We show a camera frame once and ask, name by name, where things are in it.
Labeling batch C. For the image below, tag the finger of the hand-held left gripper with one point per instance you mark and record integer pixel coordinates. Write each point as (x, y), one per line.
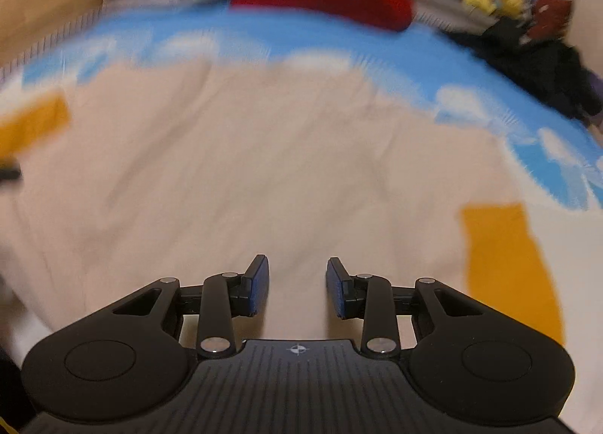
(8, 171)

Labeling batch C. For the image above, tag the black clothes pile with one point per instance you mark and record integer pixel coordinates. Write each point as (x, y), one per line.
(532, 61)

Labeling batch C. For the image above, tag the blue cloud printed blanket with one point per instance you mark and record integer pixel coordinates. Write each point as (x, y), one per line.
(292, 35)

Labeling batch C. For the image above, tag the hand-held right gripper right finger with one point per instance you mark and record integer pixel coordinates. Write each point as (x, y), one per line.
(335, 288)

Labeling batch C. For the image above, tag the brown red plush toy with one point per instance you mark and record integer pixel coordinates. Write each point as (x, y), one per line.
(549, 14)

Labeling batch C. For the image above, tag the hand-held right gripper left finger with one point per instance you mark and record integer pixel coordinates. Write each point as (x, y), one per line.
(260, 283)

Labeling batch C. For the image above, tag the beige pants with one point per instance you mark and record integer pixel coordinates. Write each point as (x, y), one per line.
(235, 156)

